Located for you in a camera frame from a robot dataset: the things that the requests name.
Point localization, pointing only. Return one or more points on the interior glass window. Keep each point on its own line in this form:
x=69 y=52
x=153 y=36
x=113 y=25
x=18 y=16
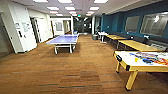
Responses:
x=132 y=24
x=155 y=24

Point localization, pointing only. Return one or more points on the long wooden table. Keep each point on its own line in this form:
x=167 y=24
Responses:
x=116 y=37
x=140 y=45

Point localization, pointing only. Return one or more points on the yellow air hockey table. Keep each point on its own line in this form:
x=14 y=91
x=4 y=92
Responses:
x=140 y=65

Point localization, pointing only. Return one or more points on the white round table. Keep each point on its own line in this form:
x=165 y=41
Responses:
x=102 y=33

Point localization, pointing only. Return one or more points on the grey trash bin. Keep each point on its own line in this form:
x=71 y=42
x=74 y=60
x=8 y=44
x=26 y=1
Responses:
x=95 y=37

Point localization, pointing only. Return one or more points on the dark grey sofa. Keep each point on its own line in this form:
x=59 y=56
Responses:
x=158 y=44

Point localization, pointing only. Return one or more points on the blue ping pong table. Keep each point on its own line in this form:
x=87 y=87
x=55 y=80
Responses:
x=63 y=40

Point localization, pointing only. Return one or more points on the ceiling light panel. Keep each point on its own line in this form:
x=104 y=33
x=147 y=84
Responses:
x=65 y=1
x=40 y=1
x=101 y=1

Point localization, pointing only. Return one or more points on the green exit sign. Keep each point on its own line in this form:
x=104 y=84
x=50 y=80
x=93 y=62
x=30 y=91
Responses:
x=79 y=15

